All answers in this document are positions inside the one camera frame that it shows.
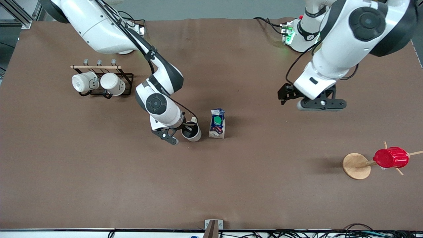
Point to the grey ceramic mug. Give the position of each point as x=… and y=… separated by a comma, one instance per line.
x=195, y=136

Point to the blue white milk carton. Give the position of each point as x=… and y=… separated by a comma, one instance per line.
x=217, y=127

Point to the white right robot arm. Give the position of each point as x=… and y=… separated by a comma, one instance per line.
x=99, y=29

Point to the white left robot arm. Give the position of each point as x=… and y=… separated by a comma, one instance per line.
x=343, y=36

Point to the red plastic cup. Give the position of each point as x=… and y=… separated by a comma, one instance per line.
x=391, y=157

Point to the plain white mug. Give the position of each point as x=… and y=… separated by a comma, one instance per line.
x=112, y=83

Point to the white mug with face print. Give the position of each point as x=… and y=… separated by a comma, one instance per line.
x=82, y=82

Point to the wooden mug tree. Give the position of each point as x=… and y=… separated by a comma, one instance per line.
x=356, y=166

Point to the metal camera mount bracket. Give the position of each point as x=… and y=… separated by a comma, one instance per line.
x=213, y=228

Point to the aluminium frame profile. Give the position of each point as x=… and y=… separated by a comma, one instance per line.
x=19, y=15

